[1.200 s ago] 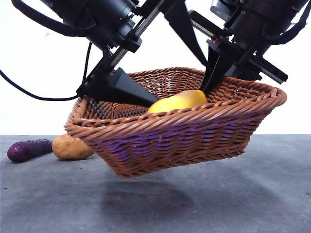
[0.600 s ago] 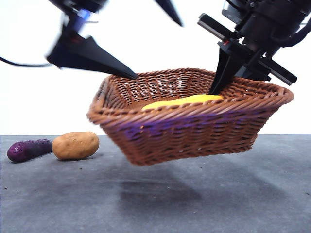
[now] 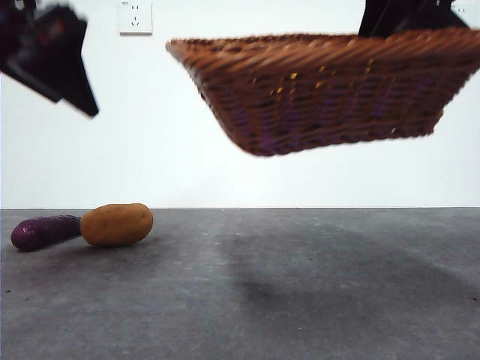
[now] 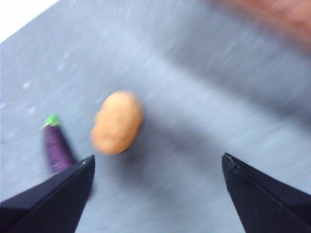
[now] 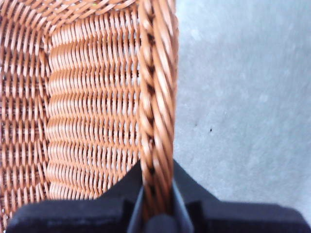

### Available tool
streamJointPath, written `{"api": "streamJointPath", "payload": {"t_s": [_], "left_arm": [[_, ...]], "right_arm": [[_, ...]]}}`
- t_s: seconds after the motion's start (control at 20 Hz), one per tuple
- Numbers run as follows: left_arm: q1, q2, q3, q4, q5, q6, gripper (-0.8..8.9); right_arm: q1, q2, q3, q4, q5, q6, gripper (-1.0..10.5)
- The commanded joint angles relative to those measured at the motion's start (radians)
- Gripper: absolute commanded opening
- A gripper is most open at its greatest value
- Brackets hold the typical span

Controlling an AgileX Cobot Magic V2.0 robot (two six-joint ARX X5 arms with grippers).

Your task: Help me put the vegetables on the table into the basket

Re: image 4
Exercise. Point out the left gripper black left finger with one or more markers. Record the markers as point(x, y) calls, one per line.
point(48, 204)

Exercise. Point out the tan potato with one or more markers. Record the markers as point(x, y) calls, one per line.
point(116, 123)

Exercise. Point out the purple eggplant with green stem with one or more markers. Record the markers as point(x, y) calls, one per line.
point(57, 148)

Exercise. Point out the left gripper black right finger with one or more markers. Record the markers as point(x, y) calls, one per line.
point(269, 206)

